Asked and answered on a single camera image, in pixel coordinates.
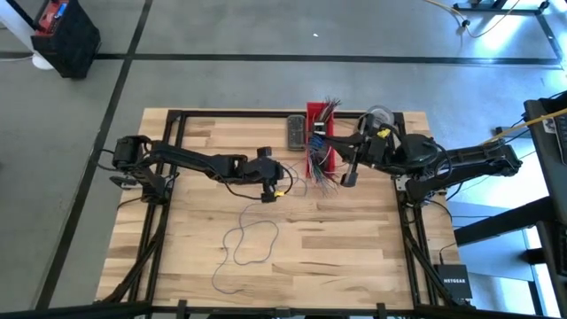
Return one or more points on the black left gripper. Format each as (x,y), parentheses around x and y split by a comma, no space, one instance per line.
(266,173)

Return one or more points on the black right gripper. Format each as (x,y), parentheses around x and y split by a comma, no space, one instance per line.
(376,150)

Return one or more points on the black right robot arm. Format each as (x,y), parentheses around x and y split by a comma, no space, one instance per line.
(469,159)

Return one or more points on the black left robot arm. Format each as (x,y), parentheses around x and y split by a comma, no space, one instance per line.
(190,159)

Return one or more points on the small black white box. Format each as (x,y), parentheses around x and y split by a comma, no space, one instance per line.
(320,128)

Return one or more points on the black tape roll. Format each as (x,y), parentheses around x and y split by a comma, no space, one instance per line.
(380,116)

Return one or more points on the grey plastic case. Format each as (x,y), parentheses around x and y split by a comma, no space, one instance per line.
(296,133)

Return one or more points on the black floor stand base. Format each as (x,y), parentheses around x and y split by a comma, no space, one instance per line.
(496,8)

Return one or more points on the white stand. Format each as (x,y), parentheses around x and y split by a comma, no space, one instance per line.
(42,62)

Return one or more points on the black metal table frame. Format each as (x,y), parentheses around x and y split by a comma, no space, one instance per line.
(266,114)

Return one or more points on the black Netgear switch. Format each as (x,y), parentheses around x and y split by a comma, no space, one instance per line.
(454,281)

